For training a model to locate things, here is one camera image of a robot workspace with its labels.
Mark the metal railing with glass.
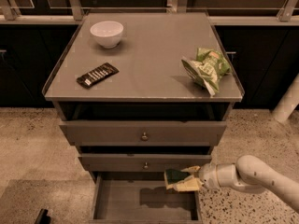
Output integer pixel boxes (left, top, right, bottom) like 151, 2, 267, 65
0, 0, 299, 21

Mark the white ceramic bowl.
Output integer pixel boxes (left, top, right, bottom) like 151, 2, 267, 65
90, 21, 124, 49

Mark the bottom grey drawer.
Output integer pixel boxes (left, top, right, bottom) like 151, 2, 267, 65
90, 172, 203, 224

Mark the white cylindrical post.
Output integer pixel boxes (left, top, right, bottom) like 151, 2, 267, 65
272, 74, 299, 122

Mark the middle grey drawer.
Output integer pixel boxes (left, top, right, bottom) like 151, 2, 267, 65
78, 154, 211, 172

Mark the black snack bar wrapper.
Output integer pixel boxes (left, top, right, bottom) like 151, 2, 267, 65
77, 63, 119, 89

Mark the top grey drawer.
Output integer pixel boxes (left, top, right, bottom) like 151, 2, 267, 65
60, 120, 226, 147

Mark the green yellow sponge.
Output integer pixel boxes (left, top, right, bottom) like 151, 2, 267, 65
164, 169, 190, 189

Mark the black object on floor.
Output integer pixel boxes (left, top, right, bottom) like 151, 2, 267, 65
35, 209, 50, 224

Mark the grey drawer cabinet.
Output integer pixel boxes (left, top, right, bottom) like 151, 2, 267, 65
41, 12, 245, 224

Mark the grey drawer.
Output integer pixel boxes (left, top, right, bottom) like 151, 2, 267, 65
60, 120, 226, 147
90, 172, 203, 224
78, 154, 211, 172

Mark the green chip bag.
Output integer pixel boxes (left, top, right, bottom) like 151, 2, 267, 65
181, 48, 231, 96

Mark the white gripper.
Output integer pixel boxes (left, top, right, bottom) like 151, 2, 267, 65
173, 163, 219, 192

